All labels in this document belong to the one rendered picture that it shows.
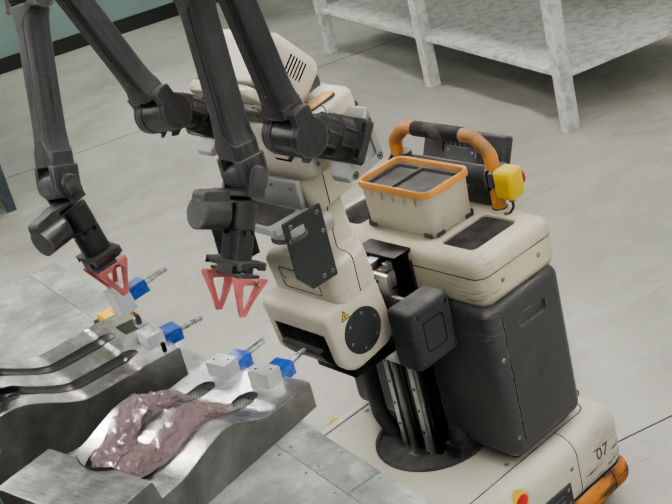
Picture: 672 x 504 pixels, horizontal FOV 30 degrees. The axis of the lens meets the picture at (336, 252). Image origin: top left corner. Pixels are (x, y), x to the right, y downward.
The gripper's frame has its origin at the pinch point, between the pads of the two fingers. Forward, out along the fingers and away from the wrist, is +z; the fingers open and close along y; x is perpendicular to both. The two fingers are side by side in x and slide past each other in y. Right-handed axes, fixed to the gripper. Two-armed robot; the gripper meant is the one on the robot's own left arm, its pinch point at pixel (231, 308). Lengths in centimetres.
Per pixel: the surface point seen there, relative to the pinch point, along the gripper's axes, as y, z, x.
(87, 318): -65, 16, 12
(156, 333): -21.3, 9.1, -0.4
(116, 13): -587, -80, 349
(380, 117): -254, -32, 287
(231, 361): -3.5, 10.8, 4.3
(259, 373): 5.3, 10.9, 3.7
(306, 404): 12.9, 15.2, 9.0
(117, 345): -30.3, 13.4, -3.0
